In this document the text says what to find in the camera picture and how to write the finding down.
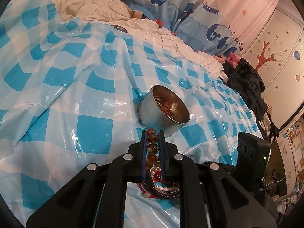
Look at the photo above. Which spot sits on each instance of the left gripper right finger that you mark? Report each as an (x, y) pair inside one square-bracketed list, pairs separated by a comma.
[(161, 144)]

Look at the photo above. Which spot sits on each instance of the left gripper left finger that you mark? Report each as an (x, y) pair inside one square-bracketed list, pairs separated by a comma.
[(143, 150)]

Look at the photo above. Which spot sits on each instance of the round silver metal tin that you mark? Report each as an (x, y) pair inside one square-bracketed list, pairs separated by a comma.
[(162, 110)]

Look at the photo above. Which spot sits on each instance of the black clothes pile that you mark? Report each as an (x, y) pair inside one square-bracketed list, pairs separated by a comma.
[(248, 83)]

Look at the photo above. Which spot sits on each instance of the pink clothing item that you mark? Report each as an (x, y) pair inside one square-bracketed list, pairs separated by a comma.
[(233, 59)]

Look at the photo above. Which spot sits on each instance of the blue white checkered plastic sheet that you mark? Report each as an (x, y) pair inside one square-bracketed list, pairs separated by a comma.
[(69, 97)]

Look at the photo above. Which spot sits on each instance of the white tree pattern wardrobe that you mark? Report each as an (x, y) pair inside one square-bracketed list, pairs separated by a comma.
[(277, 56)]

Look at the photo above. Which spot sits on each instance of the silver tin lid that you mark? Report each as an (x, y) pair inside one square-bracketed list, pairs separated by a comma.
[(120, 28)]

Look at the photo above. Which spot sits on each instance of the brown pillow corner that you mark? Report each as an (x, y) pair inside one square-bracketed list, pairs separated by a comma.
[(137, 14)]

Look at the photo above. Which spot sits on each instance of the blue whale pattern curtain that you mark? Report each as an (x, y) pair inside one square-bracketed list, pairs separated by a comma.
[(212, 26)]

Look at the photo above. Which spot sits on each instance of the cream white quilt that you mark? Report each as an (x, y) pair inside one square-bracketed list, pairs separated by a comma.
[(115, 12)]

